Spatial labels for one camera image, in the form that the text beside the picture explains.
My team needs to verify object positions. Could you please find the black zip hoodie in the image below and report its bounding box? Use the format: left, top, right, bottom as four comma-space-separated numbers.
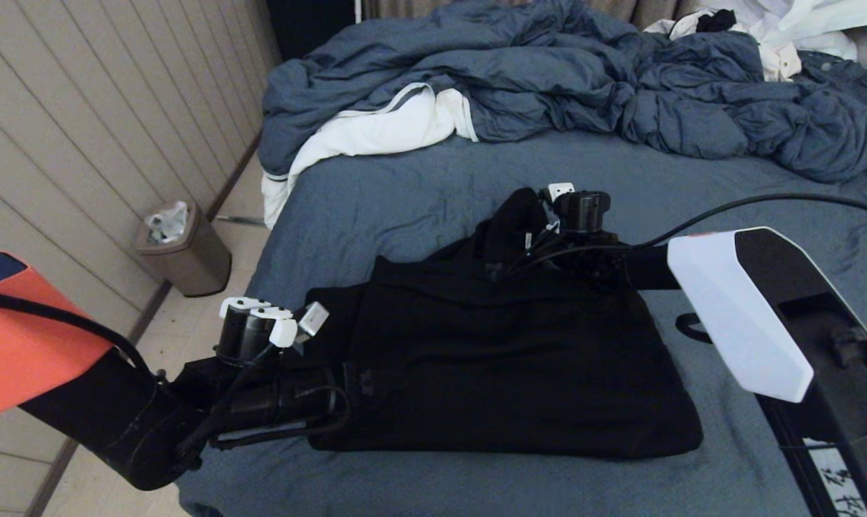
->
304, 187, 705, 460

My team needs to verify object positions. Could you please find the white clothes pile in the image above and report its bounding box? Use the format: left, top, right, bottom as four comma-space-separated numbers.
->
645, 0, 867, 62

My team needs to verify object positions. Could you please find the brown trash bin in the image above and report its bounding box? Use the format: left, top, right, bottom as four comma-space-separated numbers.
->
133, 202, 233, 298

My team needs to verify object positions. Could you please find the blue bed sheet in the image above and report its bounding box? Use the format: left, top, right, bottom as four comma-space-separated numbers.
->
175, 133, 867, 517

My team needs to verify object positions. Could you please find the rumpled blue duvet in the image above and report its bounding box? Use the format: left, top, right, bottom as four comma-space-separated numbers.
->
258, 0, 867, 184

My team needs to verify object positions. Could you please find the white plastic bin liner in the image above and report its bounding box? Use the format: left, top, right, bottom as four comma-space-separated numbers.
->
145, 201, 190, 245

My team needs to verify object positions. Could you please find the beige curtain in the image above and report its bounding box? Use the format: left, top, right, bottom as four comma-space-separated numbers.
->
362, 0, 700, 31

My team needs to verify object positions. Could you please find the small black garment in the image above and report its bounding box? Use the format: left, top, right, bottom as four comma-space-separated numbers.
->
695, 9, 739, 33

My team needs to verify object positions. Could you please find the cream garment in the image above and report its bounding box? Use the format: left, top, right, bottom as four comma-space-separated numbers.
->
760, 42, 802, 81

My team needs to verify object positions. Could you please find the blue denim garment with buttons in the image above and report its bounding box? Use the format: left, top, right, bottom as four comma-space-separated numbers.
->
798, 49, 867, 116

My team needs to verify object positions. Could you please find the black furniture piece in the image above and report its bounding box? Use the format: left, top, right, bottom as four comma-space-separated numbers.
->
265, 0, 359, 62

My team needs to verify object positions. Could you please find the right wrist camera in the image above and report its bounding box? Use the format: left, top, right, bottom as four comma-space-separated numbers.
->
540, 182, 612, 236

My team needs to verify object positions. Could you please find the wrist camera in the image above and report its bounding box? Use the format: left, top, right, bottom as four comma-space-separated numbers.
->
540, 182, 612, 236
215, 297, 330, 367

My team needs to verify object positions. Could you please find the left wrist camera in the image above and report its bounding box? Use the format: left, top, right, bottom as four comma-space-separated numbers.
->
215, 297, 330, 367

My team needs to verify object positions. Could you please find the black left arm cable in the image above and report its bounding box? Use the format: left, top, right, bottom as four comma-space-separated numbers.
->
0, 289, 352, 460

